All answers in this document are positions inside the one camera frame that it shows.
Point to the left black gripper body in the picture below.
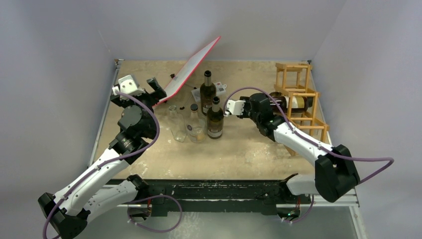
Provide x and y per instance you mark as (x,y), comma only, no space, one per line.
(148,100)

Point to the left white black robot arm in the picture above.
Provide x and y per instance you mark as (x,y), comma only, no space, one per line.
(71,209)

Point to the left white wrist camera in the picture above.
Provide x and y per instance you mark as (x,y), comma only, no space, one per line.
(127,85)

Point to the black wire whiteboard stand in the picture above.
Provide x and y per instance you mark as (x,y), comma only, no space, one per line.
(183,95)

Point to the aluminium table edge rail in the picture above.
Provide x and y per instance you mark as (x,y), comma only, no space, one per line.
(118,63)

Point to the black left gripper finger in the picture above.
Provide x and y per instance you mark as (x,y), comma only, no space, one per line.
(153,83)
(160,93)

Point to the green wine bottle bottom row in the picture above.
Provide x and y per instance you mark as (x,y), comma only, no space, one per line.
(215,119)

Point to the clear white-label wine bottle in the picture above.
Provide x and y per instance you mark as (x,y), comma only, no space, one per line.
(195,125)

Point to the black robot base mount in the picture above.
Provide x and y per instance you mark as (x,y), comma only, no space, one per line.
(267,197)

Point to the red wine bottle gold cap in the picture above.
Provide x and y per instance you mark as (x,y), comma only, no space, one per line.
(299,104)

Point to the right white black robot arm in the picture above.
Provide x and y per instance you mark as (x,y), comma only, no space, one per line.
(333,174)

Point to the pink framed whiteboard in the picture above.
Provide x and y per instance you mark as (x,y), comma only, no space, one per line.
(175,84)

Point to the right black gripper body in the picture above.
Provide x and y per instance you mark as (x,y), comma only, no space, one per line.
(262,105)

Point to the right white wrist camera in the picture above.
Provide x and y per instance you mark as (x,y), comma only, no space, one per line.
(235,108)

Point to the empty clear glass bottle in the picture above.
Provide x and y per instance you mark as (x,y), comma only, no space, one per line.
(177,124)

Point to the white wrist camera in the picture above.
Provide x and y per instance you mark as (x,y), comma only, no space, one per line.
(235,108)
(127,85)

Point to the wooden wine rack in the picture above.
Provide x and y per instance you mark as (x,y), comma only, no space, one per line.
(294,79)

